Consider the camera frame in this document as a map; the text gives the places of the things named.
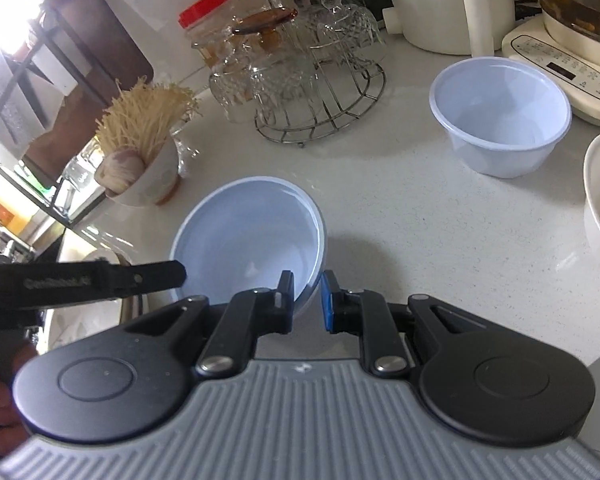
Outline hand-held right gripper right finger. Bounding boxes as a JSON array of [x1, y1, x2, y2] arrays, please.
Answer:
[[319, 269, 487, 379]]

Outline black dish rack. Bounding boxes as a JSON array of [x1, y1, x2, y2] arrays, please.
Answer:
[[0, 9, 112, 227]]

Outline brown cutting board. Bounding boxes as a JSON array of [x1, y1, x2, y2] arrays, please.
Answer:
[[21, 0, 154, 182]]

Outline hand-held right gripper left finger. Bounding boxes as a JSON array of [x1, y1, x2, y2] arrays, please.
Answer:
[[124, 269, 297, 377]]

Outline wire cup rack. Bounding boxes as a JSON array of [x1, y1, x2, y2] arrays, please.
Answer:
[[253, 61, 387, 149]]

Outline yellow detergent bottle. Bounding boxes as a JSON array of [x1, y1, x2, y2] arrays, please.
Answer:
[[0, 180, 32, 237]]

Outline black power cables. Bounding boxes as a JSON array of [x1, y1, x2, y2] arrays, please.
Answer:
[[511, 0, 543, 28]]

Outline garlic bulb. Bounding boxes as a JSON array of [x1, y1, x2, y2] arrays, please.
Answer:
[[95, 151, 147, 193]]

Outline white electric pot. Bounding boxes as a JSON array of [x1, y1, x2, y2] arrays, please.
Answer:
[[377, 0, 517, 59]]

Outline translucent plastic bowl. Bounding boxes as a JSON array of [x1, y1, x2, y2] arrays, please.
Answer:
[[428, 56, 574, 180], [169, 175, 327, 317]]

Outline dried noodle bundle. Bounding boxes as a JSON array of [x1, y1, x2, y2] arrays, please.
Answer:
[[95, 77, 202, 162]]

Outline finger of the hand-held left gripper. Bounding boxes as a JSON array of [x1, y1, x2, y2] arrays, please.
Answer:
[[100, 258, 188, 297]]

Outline white bowl with noodles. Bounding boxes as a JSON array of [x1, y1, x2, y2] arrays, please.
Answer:
[[93, 139, 182, 209]]

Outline red lid jar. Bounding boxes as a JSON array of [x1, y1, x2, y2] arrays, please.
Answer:
[[178, 0, 242, 69]]

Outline person's left hand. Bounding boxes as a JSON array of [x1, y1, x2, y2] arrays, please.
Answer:
[[0, 344, 38, 463]]

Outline clear drinking glass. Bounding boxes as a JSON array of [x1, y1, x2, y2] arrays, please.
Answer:
[[60, 137, 108, 213]]

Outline glass health kettle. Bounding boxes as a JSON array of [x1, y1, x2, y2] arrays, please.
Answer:
[[501, 0, 600, 129]]

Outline cluster of cut glass cups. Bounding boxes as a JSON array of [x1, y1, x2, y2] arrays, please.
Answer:
[[190, 0, 387, 126]]

